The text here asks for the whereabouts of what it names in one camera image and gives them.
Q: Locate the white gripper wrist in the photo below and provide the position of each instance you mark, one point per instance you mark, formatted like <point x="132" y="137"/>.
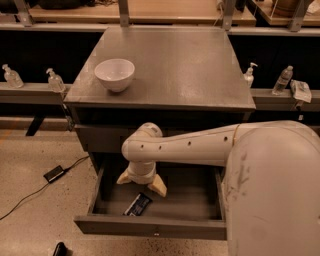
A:
<point x="141" y="177"/>

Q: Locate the dark blue rxbar wrapper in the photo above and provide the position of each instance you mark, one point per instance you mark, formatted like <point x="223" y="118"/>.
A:
<point x="139" y="204"/>

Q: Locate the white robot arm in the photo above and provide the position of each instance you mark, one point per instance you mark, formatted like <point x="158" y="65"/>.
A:
<point x="271" y="187"/>

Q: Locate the closed grey upper drawer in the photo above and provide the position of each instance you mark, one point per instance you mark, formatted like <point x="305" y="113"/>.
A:
<point x="109" y="139"/>

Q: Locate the open grey middle drawer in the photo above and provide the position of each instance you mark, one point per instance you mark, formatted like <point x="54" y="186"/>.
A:
<point x="192" y="209"/>

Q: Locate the grey wooden drawer cabinet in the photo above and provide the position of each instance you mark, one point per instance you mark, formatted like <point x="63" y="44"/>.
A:
<point x="186" y="78"/>

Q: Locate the black power adapter brick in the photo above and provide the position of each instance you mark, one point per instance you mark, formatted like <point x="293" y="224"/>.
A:
<point x="54" y="174"/>

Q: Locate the black object bottom edge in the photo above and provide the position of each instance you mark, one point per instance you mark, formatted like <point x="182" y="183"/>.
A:
<point x="60" y="249"/>

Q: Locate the white ceramic bowl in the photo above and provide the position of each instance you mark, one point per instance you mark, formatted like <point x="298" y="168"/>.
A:
<point x="115" y="74"/>

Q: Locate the clear sanitizer bottle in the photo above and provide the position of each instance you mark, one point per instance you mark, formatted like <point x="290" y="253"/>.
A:
<point x="248" y="75"/>
<point x="12" y="77"/>
<point x="55" y="81"/>

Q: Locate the clear sanitizer bottle right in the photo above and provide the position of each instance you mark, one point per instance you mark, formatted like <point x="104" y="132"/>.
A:
<point x="248" y="75"/>

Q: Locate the clear sanitizer bottle far left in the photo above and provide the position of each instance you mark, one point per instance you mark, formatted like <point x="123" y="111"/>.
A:
<point x="12" y="77"/>

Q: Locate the clear plastic water bottle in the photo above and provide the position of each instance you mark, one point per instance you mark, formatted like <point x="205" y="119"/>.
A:
<point x="283" y="80"/>

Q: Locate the crumpled white packet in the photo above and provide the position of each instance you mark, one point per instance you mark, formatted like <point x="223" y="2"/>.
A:
<point x="301" y="91"/>

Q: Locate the wooden workbench top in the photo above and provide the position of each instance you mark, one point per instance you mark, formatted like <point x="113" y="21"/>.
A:
<point x="140" y="12"/>

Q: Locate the grey metal shelf rail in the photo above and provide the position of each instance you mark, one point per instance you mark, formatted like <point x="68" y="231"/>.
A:
<point x="30" y="93"/>

